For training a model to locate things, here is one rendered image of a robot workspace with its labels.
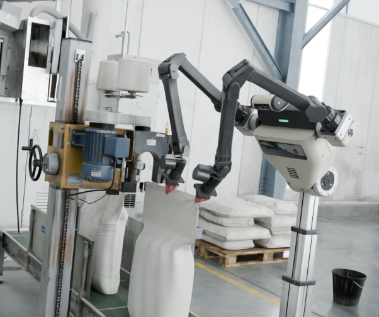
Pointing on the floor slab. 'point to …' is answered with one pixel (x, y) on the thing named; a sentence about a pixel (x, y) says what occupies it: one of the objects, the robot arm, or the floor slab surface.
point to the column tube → (58, 198)
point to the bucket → (347, 286)
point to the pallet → (210, 251)
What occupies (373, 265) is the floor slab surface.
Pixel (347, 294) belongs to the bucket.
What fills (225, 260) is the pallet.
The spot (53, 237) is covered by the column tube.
